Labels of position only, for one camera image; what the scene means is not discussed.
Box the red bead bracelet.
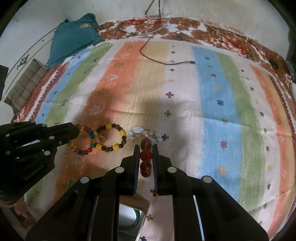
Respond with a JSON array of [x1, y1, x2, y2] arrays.
[[139, 138, 153, 178]]

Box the multicolour bead bracelet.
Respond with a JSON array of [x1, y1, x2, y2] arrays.
[[67, 123, 98, 156]]

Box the yellow brown bead bracelet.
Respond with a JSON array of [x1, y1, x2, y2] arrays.
[[94, 123, 128, 153]]

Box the white pastel bead bracelet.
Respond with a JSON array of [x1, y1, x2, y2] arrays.
[[127, 126, 170, 144]]

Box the person's left hand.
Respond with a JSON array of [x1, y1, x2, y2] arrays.
[[1, 196, 36, 229]]

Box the striped grey pillow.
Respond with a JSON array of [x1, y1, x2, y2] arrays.
[[4, 59, 47, 115]]

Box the striped colourful mat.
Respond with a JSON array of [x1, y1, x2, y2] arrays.
[[25, 40, 295, 237]]

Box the teal cushion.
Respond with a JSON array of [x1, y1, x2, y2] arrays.
[[47, 13, 103, 69]]

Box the black charger cable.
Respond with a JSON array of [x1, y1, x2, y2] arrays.
[[117, 0, 196, 65]]

